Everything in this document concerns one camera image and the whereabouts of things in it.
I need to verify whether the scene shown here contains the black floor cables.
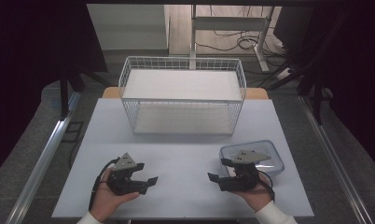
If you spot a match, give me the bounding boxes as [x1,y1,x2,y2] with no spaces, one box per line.
[194,5,291,61]

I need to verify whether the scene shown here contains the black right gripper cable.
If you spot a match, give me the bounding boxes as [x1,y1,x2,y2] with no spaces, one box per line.
[256,170,276,202]

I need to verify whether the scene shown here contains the black stand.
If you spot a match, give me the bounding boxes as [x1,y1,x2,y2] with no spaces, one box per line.
[58,60,113,121]
[258,46,334,126]

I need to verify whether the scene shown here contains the person's left hand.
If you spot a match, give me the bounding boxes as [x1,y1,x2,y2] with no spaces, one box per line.
[89,168,141,223]

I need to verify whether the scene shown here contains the white metal desk frame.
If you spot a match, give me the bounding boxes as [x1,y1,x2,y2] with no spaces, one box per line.
[189,4,276,73]

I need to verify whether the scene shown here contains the white cabinet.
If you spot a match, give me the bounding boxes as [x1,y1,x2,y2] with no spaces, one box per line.
[86,3,171,51]

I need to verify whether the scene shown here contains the white table sheet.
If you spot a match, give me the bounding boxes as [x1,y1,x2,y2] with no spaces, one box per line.
[50,97,315,219]

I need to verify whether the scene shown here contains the dark curtain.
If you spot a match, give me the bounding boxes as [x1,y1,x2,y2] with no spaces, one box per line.
[0,0,109,182]
[296,0,375,176]

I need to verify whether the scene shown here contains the white power strip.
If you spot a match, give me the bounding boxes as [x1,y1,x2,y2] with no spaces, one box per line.
[276,67,293,81]

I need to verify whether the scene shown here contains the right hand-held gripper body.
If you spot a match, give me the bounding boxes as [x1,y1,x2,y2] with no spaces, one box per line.
[217,150,271,192]

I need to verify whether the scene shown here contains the person's right hand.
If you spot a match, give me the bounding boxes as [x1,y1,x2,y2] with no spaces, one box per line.
[234,172,275,214]

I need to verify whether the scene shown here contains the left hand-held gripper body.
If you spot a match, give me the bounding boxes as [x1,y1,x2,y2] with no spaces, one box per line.
[105,152,148,197]

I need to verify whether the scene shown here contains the white wire shelf rack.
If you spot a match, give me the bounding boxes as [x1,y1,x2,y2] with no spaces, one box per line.
[118,55,248,136]

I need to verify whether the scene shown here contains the black floor bracket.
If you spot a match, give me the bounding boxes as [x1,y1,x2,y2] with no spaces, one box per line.
[62,120,85,145]

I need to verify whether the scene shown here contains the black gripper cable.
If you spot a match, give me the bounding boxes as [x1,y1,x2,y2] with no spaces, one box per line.
[256,170,276,202]
[88,157,120,212]

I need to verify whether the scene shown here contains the aluminium rail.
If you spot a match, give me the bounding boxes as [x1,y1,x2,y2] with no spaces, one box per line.
[5,91,81,224]
[298,93,375,224]

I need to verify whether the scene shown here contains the clear plastic container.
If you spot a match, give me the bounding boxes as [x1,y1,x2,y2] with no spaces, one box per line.
[218,139,285,179]

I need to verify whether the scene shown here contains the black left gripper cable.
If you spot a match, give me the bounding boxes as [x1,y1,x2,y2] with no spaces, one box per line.
[88,157,120,212]

